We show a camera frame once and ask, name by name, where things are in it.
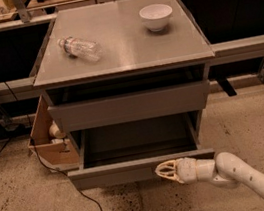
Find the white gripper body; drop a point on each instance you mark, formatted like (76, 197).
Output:
(186, 170)

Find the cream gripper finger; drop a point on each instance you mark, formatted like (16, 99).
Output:
(168, 166)
(171, 175)

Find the grey drawer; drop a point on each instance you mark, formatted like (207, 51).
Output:
(129, 152)
(128, 108)

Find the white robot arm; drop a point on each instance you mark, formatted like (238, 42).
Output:
(225, 170)

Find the grey drawer cabinet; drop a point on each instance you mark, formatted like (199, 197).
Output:
(134, 59)

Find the grey top drawer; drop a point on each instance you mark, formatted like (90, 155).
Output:
(128, 108)

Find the cardboard box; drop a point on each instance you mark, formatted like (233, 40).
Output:
(55, 153)

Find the white cup in box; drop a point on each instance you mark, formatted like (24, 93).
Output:
(55, 132)

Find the clear plastic water bottle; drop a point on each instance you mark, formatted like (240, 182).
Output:
(83, 49)

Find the white ceramic bowl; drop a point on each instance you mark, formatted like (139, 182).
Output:
(155, 17)

